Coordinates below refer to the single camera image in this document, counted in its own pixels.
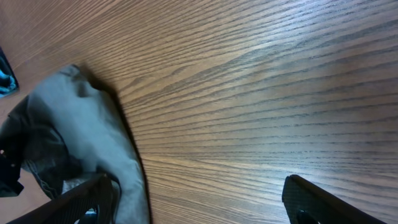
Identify light blue garment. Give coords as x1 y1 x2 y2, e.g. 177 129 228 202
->
0 49 19 98

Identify grey shorts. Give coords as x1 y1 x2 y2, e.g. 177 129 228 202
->
1 65 150 223

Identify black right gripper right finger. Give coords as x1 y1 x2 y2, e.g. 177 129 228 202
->
282 175 385 224

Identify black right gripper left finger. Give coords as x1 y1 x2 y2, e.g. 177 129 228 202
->
9 174 114 224

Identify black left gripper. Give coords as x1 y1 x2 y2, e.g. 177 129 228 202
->
1 146 24 197

